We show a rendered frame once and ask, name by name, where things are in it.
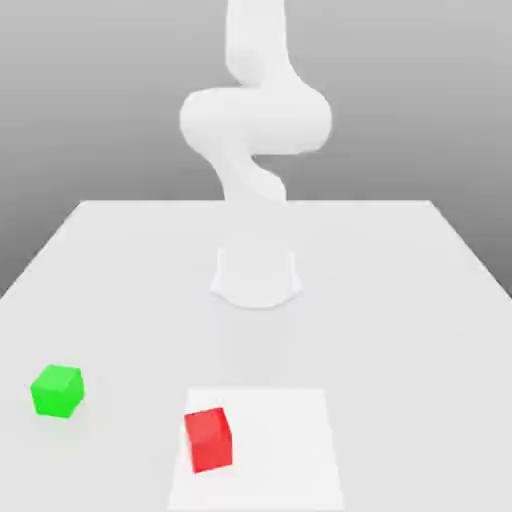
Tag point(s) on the small green cube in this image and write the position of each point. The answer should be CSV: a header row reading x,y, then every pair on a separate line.
x,y
56,392

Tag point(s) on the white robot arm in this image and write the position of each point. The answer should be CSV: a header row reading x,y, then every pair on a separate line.
x,y
256,120

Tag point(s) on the small red cube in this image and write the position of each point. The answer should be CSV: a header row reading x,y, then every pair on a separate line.
x,y
208,442

